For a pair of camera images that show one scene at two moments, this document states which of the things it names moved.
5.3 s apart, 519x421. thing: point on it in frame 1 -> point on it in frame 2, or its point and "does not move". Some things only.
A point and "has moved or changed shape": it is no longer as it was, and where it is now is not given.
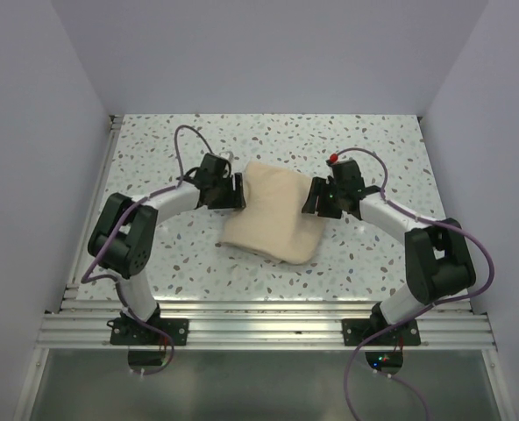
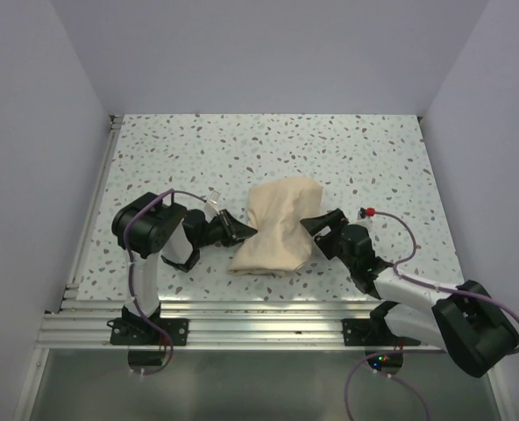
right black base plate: x=358 y=330 does not move
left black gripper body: x=224 y=196 -> x=218 y=230
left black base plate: x=129 y=331 does not move
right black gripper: x=318 y=188 -> x=331 y=219
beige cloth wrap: x=273 y=224 has moved or changed shape
